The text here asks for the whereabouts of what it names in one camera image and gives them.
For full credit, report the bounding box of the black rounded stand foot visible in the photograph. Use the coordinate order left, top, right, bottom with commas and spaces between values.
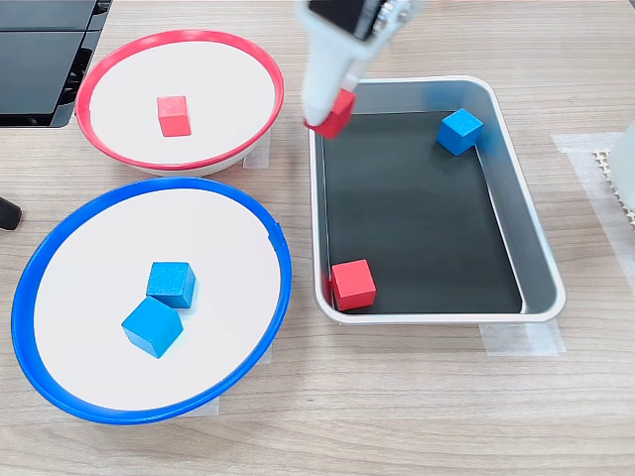
0, 195, 24, 232

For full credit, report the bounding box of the white perforated anti-slip mat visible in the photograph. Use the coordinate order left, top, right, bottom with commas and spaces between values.
592, 147, 635, 227

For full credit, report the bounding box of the blue wooden cube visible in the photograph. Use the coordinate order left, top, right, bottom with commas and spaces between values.
120, 296, 185, 360
145, 261, 197, 309
436, 107, 485, 158

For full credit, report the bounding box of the black electronic device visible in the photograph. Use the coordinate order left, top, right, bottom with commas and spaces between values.
0, 0, 114, 129

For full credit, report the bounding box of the black tray liner mat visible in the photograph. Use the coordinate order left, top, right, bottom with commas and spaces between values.
320, 111, 525, 316

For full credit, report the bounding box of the red-rimmed white dish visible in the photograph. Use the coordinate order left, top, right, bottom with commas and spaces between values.
74, 29, 287, 178

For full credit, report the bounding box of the blue-rimmed white dish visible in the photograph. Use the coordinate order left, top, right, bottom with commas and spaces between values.
10, 177, 294, 426

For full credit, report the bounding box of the red wooden cube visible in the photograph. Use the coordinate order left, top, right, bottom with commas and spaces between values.
156, 95, 192, 138
329, 258, 377, 312
304, 87, 357, 140

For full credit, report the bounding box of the silver metal tray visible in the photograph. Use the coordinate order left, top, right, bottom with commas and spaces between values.
306, 74, 568, 326

